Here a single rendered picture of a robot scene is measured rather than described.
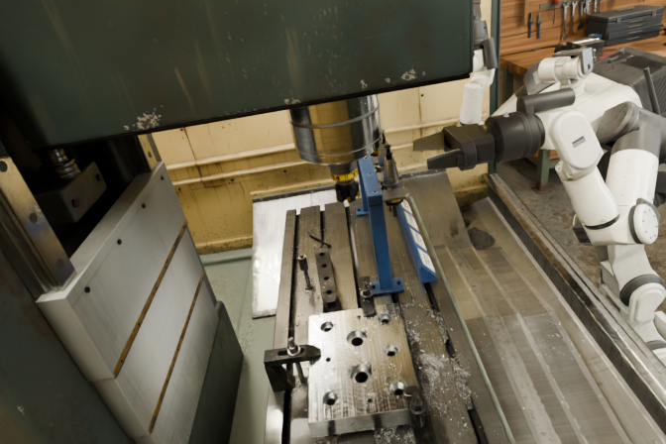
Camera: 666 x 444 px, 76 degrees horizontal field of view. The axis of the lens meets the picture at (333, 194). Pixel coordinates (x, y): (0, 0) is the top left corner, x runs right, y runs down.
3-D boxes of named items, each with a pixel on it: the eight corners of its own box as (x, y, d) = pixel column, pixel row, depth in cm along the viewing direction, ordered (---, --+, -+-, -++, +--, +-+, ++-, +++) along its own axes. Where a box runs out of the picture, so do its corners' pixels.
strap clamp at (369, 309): (374, 304, 122) (368, 263, 115) (381, 341, 111) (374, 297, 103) (362, 306, 122) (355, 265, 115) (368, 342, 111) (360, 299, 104)
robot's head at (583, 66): (566, 77, 118) (563, 50, 116) (597, 75, 111) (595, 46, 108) (550, 84, 116) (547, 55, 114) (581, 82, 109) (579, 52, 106)
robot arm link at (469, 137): (439, 112, 84) (499, 100, 84) (441, 157, 88) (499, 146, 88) (464, 135, 73) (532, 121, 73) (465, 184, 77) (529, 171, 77)
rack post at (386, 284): (401, 279, 129) (391, 194, 115) (404, 291, 125) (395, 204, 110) (369, 284, 130) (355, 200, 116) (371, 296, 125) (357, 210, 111)
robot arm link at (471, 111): (463, 87, 151) (457, 138, 161) (462, 96, 143) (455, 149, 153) (495, 89, 149) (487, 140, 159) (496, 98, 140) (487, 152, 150)
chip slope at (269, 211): (447, 214, 205) (445, 166, 192) (505, 323, 144) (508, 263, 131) (265, 243, 208) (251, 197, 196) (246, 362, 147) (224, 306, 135)
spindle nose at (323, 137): (292, 140, 84) (278, 79, 79) (371, 123, 85) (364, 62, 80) (300, 174, 70) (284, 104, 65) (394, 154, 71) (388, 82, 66)
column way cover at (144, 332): (225, 315, 128) (165, 161, 103) (183, 488, 86) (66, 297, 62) (209, 318, 128) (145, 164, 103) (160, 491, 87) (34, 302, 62)
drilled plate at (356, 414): (398, 316, 112) (397, 301, 109) (425, 421, 86) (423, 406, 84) (312, 329, 112) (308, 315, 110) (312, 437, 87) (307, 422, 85)
